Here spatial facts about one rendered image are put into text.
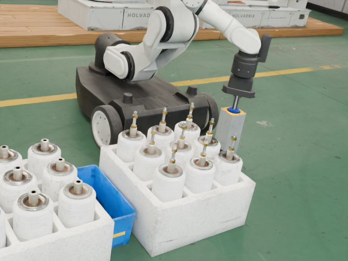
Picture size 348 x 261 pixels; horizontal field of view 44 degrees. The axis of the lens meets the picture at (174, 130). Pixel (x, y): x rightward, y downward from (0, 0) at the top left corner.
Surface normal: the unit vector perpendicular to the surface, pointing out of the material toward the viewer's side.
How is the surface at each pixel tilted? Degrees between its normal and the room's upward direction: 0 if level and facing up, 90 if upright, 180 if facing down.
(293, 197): 0
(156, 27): 90
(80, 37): 90
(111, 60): 90
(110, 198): 88
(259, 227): 0
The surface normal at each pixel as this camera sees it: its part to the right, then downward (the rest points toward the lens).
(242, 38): -0.11, 0.43
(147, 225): -0.82, 0.14
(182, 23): 0.61, 0.18
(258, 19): 0.59, 0.44
